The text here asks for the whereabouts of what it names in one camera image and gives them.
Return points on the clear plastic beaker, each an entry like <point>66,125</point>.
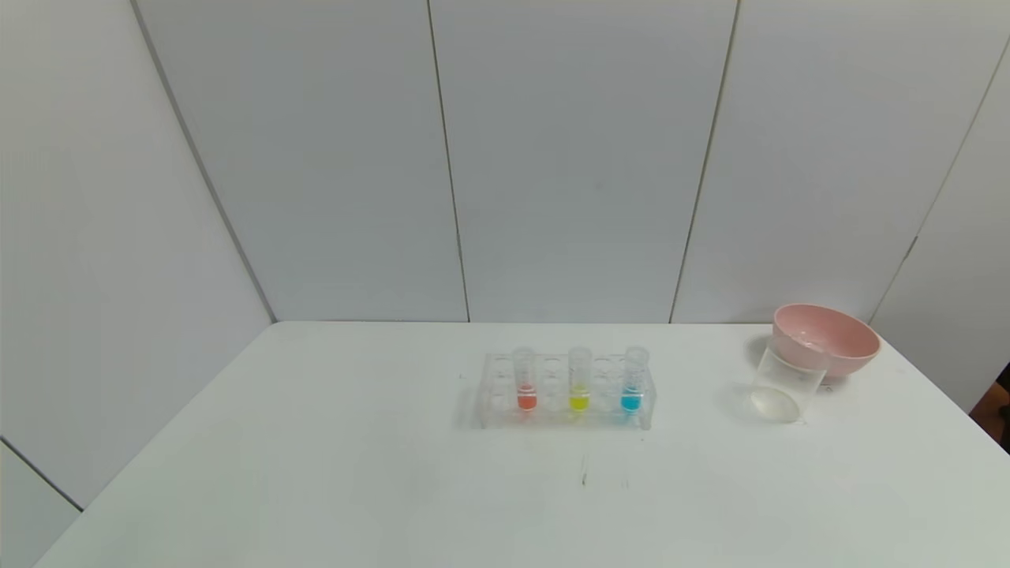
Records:
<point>781,394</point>

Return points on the clear acrylic test tube rack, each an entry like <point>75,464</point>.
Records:
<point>552,414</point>

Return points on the test tube with yellow pigment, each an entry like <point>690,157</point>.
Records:
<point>579,398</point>

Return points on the dark brown background object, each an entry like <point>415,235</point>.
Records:
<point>997,410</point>

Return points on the test tube with blue pigment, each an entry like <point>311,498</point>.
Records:
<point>631,398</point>

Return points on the pink bowl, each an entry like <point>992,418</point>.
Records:
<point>840,343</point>

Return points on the test tube with red pigment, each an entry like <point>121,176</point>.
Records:
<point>525,394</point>

